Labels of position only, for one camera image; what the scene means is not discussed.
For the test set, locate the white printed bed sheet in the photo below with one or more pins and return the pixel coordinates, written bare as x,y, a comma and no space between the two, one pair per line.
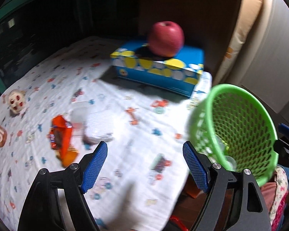
144,128

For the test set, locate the orange snack wrapper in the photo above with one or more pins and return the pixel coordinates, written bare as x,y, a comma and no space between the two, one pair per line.
60,135

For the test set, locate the green plastic mesh basket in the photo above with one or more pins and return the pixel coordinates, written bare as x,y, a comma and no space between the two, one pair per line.
231,122

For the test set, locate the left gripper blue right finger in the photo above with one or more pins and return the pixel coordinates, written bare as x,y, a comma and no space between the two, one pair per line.
197,164

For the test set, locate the clear rectangular plastic box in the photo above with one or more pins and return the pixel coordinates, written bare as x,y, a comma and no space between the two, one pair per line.
78,117

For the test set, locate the white skull toy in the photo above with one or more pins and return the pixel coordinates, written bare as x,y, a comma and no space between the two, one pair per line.
16,101

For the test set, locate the blue tissue box yellow dots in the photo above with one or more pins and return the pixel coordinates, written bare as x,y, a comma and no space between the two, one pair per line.
179,74

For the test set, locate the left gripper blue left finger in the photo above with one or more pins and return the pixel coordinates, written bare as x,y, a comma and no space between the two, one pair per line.
91,165

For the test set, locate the red apple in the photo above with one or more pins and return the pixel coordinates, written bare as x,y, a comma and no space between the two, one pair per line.
166,39

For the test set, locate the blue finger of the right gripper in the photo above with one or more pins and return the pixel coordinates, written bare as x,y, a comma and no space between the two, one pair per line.
283,129

